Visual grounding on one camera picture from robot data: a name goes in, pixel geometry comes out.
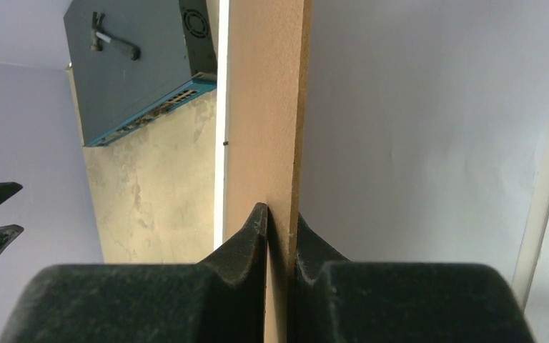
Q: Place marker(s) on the dark network switch box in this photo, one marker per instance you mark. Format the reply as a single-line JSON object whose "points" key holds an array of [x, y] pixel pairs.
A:
{"points": [[116, 95]]}

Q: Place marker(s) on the brown cardboard backing board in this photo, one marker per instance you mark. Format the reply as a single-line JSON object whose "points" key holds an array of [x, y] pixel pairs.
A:
{"points": [[268, 57]]}

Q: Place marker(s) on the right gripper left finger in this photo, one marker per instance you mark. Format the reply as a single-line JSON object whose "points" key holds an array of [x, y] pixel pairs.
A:
{"points": [[219, 299]]}

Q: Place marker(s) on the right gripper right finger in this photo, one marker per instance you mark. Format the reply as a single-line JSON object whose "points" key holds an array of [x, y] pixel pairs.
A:
{"points": [[339, 300]]}

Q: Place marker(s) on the white picture frame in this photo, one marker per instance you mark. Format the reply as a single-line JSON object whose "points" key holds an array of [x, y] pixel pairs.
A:
{"points": [[221, 126]]}

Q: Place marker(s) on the small black-handled hammer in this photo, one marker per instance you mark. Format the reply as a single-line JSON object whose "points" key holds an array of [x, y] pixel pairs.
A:
{"points": [[98, 37]]}

